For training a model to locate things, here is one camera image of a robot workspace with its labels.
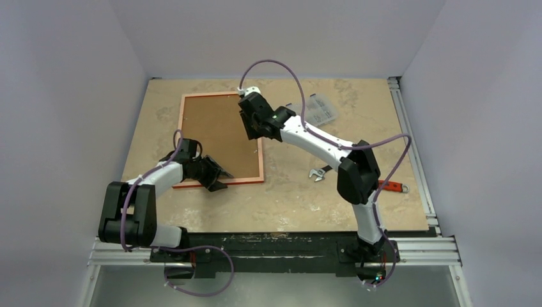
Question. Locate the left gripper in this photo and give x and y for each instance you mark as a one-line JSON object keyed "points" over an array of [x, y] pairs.
{"points": [[214, 172]]}

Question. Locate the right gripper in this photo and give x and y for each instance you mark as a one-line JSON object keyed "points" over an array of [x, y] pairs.
{"points": [[248, 117]]}

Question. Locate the red picture frame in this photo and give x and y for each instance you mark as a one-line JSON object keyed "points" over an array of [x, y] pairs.
{"points": [[214, 120]]}

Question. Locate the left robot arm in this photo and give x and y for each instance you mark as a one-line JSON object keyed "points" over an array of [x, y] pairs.
{"points": [[129, 213]]}

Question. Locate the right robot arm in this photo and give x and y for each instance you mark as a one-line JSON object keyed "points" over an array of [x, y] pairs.
{"points": [[357, 170]]}

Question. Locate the clear plastic screw box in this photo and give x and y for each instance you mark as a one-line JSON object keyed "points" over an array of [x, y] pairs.
{"points": [[318, 109]]}

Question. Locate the black handle adjustable wrench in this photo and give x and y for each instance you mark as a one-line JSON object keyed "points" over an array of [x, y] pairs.
{"points": [[319, 173]]}

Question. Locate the red handle adjustable wrench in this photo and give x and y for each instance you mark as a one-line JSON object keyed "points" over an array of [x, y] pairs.
{"points": [[396, 187]]}

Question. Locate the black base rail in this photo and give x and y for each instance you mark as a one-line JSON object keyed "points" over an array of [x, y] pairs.
{"points": [[340, 253]]}

